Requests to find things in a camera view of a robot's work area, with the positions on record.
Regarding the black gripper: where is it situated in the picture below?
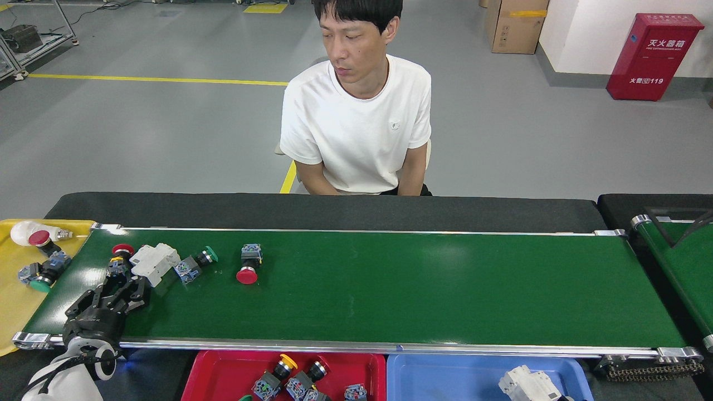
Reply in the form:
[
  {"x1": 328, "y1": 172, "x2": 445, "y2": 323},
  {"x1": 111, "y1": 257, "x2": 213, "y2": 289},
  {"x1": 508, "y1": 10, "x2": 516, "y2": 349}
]
[{"x1": 62, "y1": 274, "x2": 152, "y2": 349}]

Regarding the red push button switch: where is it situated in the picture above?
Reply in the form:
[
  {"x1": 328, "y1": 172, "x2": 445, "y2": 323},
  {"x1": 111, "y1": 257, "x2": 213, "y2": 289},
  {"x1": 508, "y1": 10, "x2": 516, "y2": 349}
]
[
  {"x1": 27, "y1": 229, "x2": 72, "y2": 271},
  {"x1": 285, "y1": 359, "x2": 331, "y2": 401},
  {"x1": 106, "y1": 243, "x2": 136, "y2": 278}
]

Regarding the white circuit breaker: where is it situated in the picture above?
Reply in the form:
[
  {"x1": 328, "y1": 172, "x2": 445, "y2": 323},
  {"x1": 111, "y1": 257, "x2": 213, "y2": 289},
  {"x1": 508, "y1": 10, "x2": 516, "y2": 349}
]
[
  {"x1": 498, "y1": 364, "x2": 564, "y2": 401},
  {"x1": 129, "y1": 242, "x2": 182, "y2": 288}
]

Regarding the green push button switch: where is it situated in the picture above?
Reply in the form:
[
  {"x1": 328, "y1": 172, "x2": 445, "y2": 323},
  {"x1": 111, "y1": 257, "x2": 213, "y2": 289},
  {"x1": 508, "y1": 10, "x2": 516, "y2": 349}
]
[{"x1": 173, "y1": 245, "x2": 219, "y2": 286}]

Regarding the red mushroom button switch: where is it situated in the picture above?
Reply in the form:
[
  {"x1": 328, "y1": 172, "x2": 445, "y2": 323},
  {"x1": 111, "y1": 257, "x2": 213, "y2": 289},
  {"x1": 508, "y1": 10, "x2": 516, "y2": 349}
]
[{"x1": 235, "y1": 243, "x2": 263, "y2": 286}]

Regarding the yellow mushroom button switch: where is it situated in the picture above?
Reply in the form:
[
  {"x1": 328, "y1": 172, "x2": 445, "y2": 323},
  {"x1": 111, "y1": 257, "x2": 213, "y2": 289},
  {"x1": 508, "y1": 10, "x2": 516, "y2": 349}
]
[{"x1": 251, "y1": 353, "x2": 299, "y2": 401}]

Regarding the yellow plastic tray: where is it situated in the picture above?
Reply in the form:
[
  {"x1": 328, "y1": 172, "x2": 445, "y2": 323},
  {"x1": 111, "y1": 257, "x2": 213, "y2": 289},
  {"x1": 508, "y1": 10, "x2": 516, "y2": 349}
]
[{"x1": 0, "y1": 219, "x2": 95, "y2": 357}]

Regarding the long green conveyor belt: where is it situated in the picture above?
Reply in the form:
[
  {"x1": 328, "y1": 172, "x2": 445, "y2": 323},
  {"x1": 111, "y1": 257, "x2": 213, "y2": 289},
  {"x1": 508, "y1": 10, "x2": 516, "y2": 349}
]
[{"x1": 12, "y1": 223, "x2": 704, "y2": 361}]

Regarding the narrow green conveyor belt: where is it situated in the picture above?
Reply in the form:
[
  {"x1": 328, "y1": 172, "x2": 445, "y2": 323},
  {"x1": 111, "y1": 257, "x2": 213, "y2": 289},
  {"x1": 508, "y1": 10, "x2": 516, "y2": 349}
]
[{"x1": 631, "y1": 213, "x2": 713, "y2": 353}]

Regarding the white light bulb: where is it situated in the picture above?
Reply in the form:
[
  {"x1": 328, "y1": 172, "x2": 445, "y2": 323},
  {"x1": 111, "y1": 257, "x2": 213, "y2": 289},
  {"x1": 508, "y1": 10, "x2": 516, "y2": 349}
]
[{"x1": 10, "y1": 221, "x2": 74, "y2": 247}]

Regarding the red plastic bin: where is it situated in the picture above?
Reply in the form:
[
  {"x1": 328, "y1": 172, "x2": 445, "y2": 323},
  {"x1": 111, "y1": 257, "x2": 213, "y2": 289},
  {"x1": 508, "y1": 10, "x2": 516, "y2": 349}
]
[{"x1": 181, "y1": 350, "x2": 387, "y2": 401}]

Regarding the dark grey equipment box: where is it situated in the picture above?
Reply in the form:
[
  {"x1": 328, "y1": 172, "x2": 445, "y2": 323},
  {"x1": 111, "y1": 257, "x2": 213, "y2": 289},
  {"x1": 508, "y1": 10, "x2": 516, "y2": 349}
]
[{"x1": 0, "y1": 24, "x2": 44, "y2": 54}]

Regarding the person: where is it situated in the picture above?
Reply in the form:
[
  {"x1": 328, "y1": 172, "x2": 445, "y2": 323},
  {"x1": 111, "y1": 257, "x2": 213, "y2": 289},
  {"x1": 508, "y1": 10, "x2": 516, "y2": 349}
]
[{"x1": 279, "y1": 0, "x2": 433, "y2": 196}]

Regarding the blue plastic bin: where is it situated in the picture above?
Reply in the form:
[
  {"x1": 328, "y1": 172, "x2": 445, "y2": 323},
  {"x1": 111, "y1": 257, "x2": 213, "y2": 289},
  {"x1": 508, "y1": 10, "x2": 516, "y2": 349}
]
[{"x1": 385, "y1": 354, "x2": 595, "y2": 401}]

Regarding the brown cardboard box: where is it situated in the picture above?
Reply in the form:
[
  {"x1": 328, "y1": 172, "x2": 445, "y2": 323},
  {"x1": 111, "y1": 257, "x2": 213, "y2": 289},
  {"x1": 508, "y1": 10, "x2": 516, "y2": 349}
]
[{"x1": 484, "y1": 0, "x2": 550, "y2": 55}]

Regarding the red fire extinguisher box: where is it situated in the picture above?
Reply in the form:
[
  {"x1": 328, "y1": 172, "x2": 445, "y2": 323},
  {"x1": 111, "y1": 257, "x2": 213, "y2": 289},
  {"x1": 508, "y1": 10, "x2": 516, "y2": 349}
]
[{"x1": 606, "y1": 13, "x2": 705, "y2": 101}]

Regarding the metal frame rack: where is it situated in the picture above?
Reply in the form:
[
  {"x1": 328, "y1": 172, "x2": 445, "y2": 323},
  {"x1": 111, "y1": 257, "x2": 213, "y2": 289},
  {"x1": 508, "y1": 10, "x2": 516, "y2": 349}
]
[{"x1": 0, "y1": 0, "x2": 79, "y2": 81}]

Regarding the conveyor drive chain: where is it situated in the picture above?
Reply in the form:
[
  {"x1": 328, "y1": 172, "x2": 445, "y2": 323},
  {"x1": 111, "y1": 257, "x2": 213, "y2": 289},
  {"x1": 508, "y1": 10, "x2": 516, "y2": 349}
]
[{"x1": 595, "y1": 356, "x2": 705, "y2": 382}]

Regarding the black guide frame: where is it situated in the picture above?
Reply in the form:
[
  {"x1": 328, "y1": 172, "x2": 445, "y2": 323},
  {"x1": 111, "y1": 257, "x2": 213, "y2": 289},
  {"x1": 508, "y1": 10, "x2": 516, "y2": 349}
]
[{"x1": 646, "y1": 207, "x2": 713, "y2": 248}]

